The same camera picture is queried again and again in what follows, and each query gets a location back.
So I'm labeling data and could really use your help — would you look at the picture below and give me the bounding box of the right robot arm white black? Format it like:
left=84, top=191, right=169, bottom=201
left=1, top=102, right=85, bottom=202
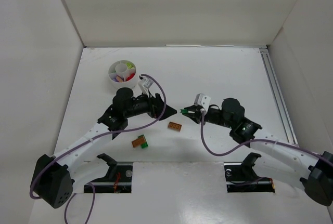
left=181, top=94, right=332, bottom=206

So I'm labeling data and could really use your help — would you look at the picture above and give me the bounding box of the purple cable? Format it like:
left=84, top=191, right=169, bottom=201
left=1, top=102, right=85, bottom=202
left=200, top=111, right=333, bottom=166
left=29, top=73, right=167, bottom=224

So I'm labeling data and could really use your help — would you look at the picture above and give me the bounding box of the small red lego piece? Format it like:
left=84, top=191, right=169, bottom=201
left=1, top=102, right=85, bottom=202
left=126, top=73, right=135, bottom=81

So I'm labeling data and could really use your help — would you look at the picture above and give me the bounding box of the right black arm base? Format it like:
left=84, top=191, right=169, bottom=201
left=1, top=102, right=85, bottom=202
left=224, top=153, right=275, bottom=193

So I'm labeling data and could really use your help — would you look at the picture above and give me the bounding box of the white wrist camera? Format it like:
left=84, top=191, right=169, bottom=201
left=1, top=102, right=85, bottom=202
left=194, top=93, right=211, bottom=113
left=138, top=76, right=154, bottom=97

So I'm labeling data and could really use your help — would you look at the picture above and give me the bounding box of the white round divided container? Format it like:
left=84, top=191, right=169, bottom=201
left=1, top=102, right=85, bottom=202
left=108, top=60, right=138, bottom=89

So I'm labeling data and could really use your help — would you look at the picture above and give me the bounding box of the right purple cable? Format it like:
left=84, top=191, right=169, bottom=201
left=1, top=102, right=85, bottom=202
left=200, top=111, right=333, bottom=166

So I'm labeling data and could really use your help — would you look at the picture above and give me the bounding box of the green lego under orange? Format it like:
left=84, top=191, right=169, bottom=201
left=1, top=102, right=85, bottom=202
left=138, top=135, right=148, bottom=149

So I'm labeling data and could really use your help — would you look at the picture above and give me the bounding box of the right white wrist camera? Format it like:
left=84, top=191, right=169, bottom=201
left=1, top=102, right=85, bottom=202
left=194, top=93, right=211, bottom=113

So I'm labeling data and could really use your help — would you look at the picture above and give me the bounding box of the orange lego brick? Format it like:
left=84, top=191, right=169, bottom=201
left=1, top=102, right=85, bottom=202
left=132, top=136, right=146, bottom=148
left=168, top=122, right=182, bottom=132

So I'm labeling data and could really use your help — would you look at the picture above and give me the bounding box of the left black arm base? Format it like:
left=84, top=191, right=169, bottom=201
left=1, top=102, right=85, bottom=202
left=91, top=153, right=133, bottom=194

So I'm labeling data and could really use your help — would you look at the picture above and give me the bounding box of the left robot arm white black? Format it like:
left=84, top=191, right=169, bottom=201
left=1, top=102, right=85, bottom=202
left=30, top=88, right=177, bottom=208

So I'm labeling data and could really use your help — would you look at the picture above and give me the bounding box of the lime transparent lego brick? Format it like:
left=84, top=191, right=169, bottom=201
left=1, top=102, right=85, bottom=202
left=126, top=62, right=133, bottom=69

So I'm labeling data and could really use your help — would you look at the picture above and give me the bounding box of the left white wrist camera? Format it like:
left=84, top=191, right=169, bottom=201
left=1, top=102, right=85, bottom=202
left=138, top=76, right=154, bottom=97

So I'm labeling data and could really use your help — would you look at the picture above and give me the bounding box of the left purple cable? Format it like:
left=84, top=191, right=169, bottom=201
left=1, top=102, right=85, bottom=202
left=29, top=73, right=167, bottom=224

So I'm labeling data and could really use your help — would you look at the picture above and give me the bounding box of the aluminium rail right edge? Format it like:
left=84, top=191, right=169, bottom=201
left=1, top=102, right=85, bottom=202
left=259, top=47, right=298, bottom=145

